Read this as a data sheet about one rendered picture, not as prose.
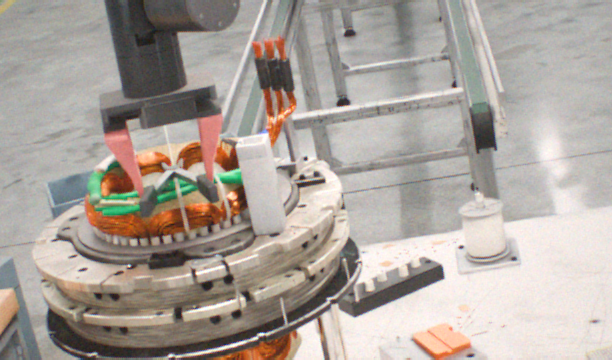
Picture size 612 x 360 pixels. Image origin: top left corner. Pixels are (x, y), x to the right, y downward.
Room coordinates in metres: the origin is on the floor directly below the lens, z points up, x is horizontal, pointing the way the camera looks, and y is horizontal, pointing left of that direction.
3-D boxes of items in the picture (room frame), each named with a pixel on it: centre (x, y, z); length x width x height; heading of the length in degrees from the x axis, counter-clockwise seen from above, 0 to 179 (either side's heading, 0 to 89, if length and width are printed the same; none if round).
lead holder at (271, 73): (1.32, 0.00, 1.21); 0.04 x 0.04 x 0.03; 78
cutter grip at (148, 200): (1.12, 0.13, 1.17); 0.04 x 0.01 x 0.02; 172
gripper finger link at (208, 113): (1.14, 0.09, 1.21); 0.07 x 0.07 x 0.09; 5
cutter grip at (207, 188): (1.12, 0.08, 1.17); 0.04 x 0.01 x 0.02; 18
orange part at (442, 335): (1.47, -0.13, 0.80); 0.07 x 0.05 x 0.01; 18
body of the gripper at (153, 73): (1.15, 0.11, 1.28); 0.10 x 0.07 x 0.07; 95
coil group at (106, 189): (1.30, 0.19, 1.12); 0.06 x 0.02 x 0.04; 168
